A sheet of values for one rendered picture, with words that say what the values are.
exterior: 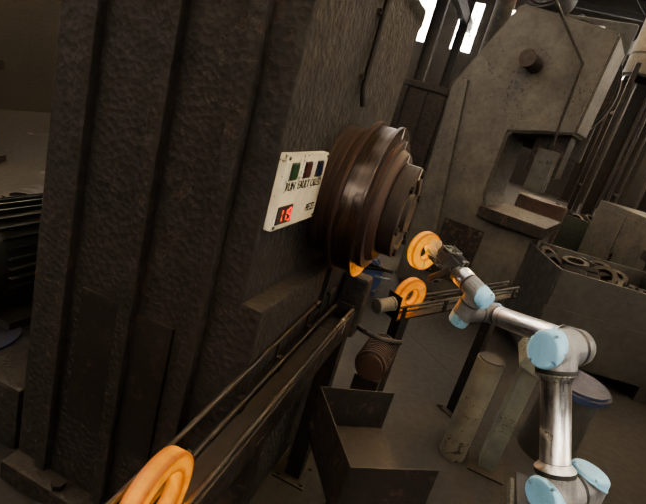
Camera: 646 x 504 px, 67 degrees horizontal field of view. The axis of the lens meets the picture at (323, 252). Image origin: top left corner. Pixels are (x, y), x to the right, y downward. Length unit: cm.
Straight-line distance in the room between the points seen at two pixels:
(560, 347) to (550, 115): 271
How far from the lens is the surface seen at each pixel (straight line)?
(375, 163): 130
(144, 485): 86
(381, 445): 133
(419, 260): 198
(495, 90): 418
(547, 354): 158
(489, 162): 412
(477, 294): 180
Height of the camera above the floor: 139
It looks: 18 degrees down
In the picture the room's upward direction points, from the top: 16 degrees clockwise
